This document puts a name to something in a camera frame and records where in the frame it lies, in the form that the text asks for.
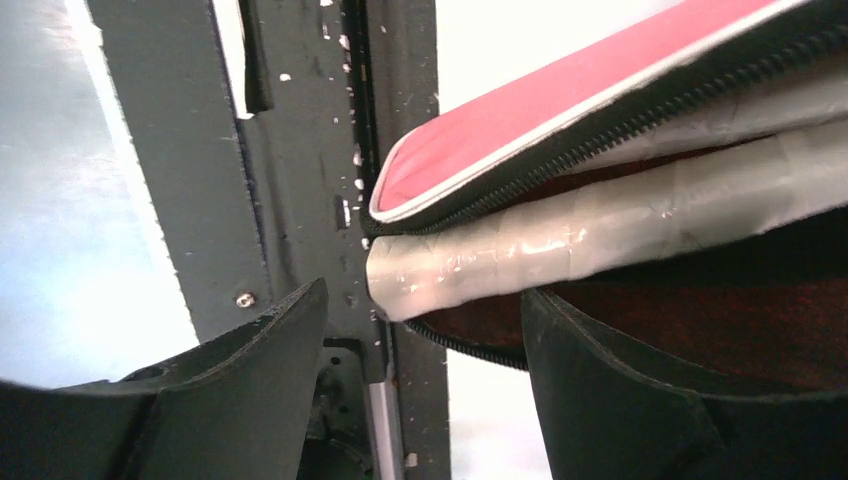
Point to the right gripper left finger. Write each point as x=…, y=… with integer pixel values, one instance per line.
x=234, y=407

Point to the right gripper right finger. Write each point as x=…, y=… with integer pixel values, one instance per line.
x=613, y=407

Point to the pink sport racket bag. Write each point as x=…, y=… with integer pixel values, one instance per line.
x=772, y=307

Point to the pink racket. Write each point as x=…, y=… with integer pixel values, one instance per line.
x=665, y=211
x=814, y=94

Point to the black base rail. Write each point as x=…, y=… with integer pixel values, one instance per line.
x=260, y=178

